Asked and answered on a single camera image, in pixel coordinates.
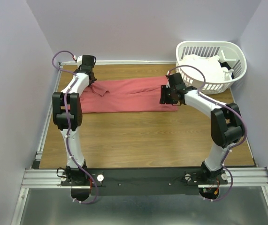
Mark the red t shirt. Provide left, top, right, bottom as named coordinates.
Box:
left=80, top=76, right=178, bottom=113

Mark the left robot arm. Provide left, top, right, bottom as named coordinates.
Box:
left=52, top=55, right=97, bottom=185

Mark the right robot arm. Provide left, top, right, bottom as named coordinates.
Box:
left=160, top=73, right=246, bottom=184

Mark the white t shirt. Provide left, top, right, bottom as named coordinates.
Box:
left=179, top=54, right=231, bottom=83

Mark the white laundry basket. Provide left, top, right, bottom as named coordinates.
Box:
left=176, top=41, right=247, bottom=95

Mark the black garment in basket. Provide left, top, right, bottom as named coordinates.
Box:
left=219, top=62, right=234, bottom=79

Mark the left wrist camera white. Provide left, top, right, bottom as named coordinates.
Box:
left=73, top=55, right=83, bottom=65

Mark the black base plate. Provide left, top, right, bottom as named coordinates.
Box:
left=59, top=167, right=228, bottom=201

